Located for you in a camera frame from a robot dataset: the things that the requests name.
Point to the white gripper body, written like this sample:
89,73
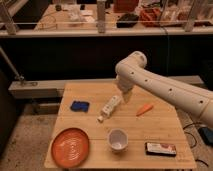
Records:
127,96

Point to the white plastic bottle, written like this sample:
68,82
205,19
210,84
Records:
109,108

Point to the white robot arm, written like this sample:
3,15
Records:
194,100

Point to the white ceramic bowl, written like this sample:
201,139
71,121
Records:
117,140

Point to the orange carrot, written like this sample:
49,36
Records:
145,108

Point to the wooden table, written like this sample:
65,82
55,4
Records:
160,124

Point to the blue sponge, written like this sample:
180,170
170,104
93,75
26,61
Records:
79,106

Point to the black snack packet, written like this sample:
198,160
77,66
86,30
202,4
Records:
162,149

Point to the black case on shelf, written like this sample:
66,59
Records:
127,20

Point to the orange ribbed plate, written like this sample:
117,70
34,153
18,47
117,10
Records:
70,148

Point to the red basket on shelf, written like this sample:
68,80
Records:
149,17

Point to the black box on floor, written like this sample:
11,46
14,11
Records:
207,135

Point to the grey metal rail bench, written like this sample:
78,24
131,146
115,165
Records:
37,89

